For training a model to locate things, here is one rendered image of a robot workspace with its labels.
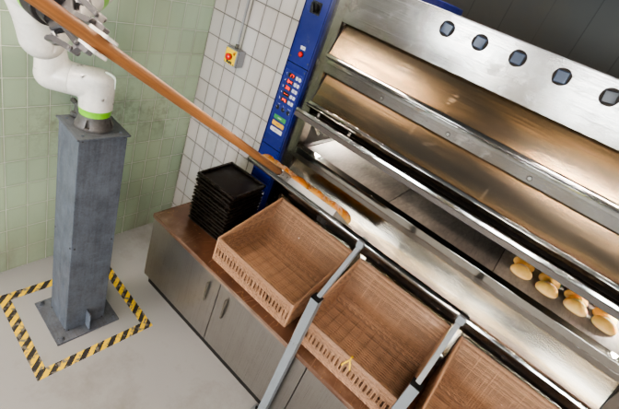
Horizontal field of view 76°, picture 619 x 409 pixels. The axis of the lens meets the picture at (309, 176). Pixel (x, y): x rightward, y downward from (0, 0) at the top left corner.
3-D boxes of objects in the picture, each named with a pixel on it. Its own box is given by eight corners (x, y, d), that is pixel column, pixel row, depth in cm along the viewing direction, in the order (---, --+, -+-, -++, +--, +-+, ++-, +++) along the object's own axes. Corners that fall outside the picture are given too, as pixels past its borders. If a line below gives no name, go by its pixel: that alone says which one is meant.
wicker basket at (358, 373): (342, 290, 227) (360, 255, 215) (426, 360, 204) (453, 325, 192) (289, 334, 189) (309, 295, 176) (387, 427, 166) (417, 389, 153)
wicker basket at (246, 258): (269, 230, 252) (282, 195, 239) (337, 286, 229) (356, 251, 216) (209, 258, 214) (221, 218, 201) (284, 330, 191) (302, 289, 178)
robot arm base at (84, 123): (57, 106, 173) (57, 93, 170) (92, 104, 184) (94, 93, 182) (83, 134, 161) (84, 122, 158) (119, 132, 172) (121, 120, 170)
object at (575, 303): (526, 230, 235) (531, 224, 232) (612, 282, 215) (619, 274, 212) (507, 271, 187) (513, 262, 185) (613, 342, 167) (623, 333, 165)
